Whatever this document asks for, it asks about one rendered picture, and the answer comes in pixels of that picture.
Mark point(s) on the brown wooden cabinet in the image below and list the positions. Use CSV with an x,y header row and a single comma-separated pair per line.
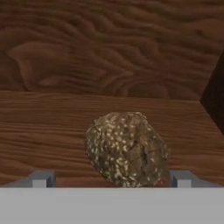
x,y
87,73

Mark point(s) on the brown seeded bread loaf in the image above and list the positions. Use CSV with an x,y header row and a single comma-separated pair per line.
x,y
127,149

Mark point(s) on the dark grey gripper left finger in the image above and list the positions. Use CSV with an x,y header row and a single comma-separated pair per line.
x,y
40,178

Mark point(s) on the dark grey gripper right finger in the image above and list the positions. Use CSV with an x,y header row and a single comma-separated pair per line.
x,y
183,179

